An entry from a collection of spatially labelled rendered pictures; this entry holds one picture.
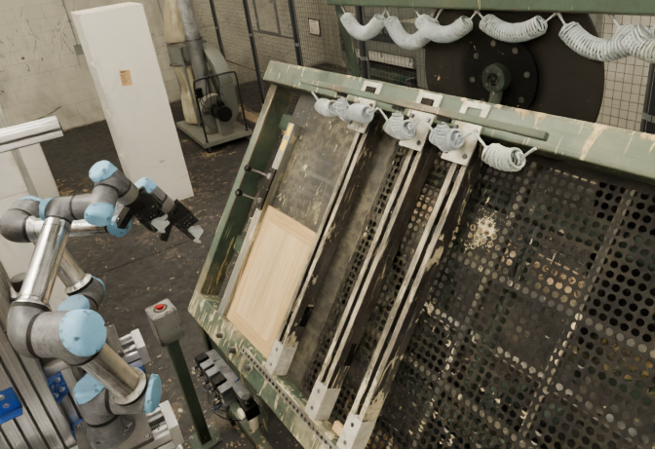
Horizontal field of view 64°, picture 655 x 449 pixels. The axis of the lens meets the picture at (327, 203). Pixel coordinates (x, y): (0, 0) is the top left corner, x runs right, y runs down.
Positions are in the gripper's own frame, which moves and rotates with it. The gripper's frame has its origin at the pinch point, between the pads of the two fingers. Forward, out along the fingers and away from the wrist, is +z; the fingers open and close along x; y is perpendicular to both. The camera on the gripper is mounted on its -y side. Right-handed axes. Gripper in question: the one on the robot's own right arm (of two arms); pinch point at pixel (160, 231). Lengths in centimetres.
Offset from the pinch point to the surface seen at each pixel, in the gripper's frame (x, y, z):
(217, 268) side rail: 35, -11, 75
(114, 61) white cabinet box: 358, -59, 116
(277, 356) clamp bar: -35, 8, 56
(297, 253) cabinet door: -3, 33, 48
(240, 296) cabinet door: 7, -2, 68
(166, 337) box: 14, -45, 75
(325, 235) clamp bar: -14, 48, 33
